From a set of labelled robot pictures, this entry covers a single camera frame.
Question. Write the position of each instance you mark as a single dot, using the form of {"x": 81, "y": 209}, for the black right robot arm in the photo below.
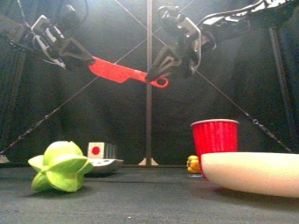
{"x": 253, "y": 14}

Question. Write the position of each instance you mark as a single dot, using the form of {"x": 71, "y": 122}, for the red plastic cup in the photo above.
{"x": 214, "y": 137}

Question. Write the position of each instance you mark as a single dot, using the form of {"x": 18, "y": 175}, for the thin metal frame post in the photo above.
{"x": 149, "y": 122}

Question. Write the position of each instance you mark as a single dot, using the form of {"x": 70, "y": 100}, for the white toy cash register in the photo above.
{"x": 105, "y": 166}

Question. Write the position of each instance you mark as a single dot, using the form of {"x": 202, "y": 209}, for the red toy knife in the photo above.
{"x": 113, "y": 71}

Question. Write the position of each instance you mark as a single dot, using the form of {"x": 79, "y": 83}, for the green toy starfruit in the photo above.
{"x": 62, "y": 169}

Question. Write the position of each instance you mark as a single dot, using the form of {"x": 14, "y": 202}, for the yellow toy bell pepper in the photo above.
{"x": 194, "y": 164}

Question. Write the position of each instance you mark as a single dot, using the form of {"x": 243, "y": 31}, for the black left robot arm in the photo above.
{"x": 15, "y": 26}

